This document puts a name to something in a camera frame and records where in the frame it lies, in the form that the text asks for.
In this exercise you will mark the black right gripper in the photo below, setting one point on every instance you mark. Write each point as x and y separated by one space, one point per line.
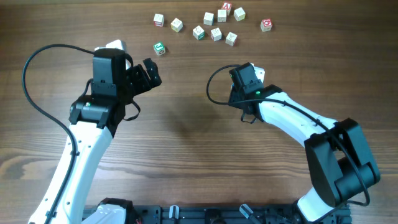
234 94

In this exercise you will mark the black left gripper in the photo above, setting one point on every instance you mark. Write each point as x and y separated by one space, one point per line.
140 78

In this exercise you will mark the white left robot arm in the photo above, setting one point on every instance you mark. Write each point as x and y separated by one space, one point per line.
94 118

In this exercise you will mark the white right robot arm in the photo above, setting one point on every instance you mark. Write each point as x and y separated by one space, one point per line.
340 161

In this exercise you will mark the green J soccer ball block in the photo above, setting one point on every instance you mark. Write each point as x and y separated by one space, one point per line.
159 48

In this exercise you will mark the red letter block far left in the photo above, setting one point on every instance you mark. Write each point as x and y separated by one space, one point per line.
159 20

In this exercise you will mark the blue edged Y block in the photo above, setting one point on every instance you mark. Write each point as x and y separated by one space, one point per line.
231 39

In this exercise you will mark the green edged Z block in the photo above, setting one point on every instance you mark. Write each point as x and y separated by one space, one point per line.
198 33

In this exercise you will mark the red edged I block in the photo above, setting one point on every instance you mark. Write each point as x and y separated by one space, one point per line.
216 34

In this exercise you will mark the red O block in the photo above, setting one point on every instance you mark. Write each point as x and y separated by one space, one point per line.
266 25

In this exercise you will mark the white block red side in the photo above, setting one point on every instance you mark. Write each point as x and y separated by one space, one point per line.
208 18

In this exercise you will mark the yellow S block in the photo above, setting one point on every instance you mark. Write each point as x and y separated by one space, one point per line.
239 14

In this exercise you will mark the white block green side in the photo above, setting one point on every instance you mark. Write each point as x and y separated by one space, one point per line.
221 15

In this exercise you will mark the red A block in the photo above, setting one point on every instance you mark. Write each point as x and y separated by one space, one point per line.
227 6

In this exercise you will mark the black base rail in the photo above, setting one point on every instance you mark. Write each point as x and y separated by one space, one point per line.
269 214

